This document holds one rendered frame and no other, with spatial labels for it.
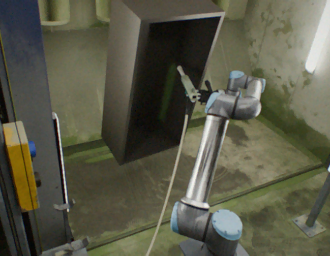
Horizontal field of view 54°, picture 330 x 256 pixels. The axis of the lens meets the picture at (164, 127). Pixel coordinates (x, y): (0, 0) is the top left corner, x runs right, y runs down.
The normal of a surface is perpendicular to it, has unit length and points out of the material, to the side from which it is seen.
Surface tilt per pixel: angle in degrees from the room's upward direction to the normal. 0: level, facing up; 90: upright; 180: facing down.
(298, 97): 90
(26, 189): 90
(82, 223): 0
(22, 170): 90
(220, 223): 5
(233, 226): 5
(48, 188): 90
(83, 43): 57
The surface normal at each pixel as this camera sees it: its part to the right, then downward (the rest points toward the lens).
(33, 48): 0.46, 0.51
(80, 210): 0.08, -0.83
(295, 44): -0.88, 0.19
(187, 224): -0.24, -0.04
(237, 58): 0.43, -0.02
